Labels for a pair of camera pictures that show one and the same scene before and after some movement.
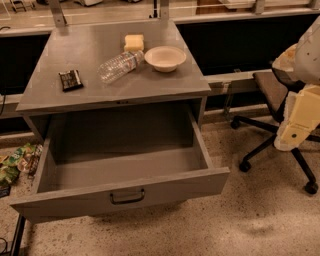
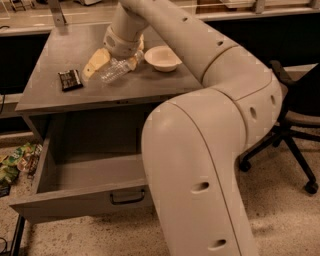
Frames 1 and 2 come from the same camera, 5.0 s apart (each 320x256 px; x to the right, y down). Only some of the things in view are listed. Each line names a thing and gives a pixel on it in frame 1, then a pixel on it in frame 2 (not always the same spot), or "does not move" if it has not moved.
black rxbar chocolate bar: x=70 y=80 does not move
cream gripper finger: x=286 y=61 to x=120 y=48
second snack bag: x=33 y=165 does not move
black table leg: x=18 y=235 does not move
